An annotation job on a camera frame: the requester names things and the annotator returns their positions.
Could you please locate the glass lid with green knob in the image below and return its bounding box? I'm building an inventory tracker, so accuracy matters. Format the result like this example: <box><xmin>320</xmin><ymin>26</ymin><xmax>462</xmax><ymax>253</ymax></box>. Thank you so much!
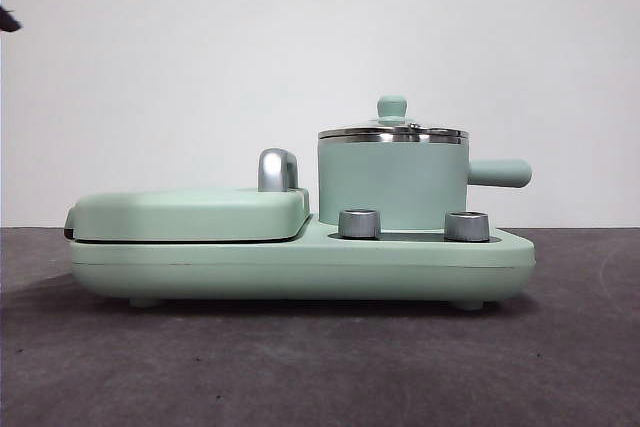
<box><xmin>318</xmin><ymin>94</ymin><xmax>471</xmax><ymax>145</ymax></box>

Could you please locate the green breakfast maker base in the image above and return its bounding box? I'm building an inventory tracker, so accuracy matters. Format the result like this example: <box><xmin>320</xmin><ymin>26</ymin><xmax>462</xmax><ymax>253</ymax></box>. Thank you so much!
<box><xmin>68</xmin><ymin>213</ymin><xmax>536</xmax><ymax>310</ymax></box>

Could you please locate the silver control knob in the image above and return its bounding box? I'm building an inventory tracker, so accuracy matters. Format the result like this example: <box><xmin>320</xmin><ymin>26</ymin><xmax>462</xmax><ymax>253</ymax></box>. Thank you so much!
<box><xmin>337</xmin><ymin>208</ymin><xmax>382</xmax><ymax>239</ymax></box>
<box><xmin>443</xmin><ymin>211</ymin><xmax>490</xmax><ymax>242</ymax></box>

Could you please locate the green griddle lid silver handle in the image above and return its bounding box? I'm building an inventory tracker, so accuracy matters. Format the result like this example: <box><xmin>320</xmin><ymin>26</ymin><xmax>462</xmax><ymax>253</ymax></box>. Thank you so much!
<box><xmin>62</xmin><ymin>147</ymin><xmax>310</xmax><ymax>244</ymax></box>

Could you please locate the green pot with side handle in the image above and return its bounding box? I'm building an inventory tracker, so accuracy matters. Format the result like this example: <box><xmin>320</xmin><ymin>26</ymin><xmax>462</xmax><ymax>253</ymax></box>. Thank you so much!
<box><xmin>317</xmin><ymin>127</ymin><xmax>533</xmax><ymax>230</ymax></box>

